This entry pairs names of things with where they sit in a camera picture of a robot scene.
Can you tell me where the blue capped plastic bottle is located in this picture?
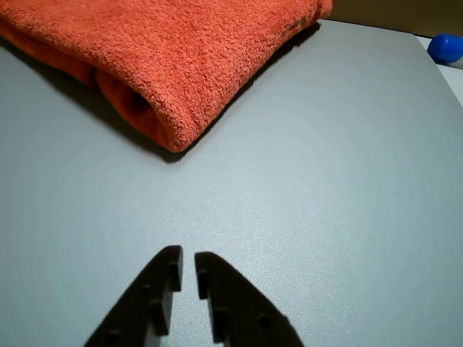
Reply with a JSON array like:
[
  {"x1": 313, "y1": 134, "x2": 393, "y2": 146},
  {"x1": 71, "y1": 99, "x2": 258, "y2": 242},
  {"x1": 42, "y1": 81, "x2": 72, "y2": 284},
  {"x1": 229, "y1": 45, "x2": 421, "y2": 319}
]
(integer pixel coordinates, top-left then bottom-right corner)
[{"x1": 426, "y1": 33, "x2": 463, "y2": 70}]

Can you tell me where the grey table mat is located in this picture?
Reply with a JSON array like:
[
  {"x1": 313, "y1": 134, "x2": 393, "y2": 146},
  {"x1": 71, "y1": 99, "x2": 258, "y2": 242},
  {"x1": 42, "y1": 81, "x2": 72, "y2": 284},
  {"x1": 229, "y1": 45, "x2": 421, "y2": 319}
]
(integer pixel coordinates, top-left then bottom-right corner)
[{"x1": 0, "y1": 17, "x2": 463, "y2": 347}]

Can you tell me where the orange terry towel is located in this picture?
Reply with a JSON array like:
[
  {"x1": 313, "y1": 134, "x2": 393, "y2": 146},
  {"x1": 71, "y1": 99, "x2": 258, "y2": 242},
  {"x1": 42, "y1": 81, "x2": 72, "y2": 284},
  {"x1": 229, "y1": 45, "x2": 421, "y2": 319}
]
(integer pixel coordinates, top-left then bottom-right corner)
[{"x1": 0, "y1": 0, "x2": 334, "y2": 153}]

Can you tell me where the brown cardboard monitor box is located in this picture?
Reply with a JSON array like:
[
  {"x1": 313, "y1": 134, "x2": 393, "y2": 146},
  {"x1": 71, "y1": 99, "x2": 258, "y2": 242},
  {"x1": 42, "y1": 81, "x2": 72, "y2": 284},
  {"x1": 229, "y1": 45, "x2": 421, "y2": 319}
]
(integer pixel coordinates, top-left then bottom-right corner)
[{"x1": 318, "y1": 0, "x2": 463, "y2": 40}]

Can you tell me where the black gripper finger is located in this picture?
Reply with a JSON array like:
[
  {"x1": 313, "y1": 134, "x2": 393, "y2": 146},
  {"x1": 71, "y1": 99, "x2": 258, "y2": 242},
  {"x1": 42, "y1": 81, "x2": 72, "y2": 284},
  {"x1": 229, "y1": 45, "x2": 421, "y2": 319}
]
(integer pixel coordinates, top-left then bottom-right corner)
[
  {"x1": 85, "y1": 244, "x2": 184, "y2": 347},
  {"x1": 194, "y1": 251, "x2": 305, "y2": 347}
]

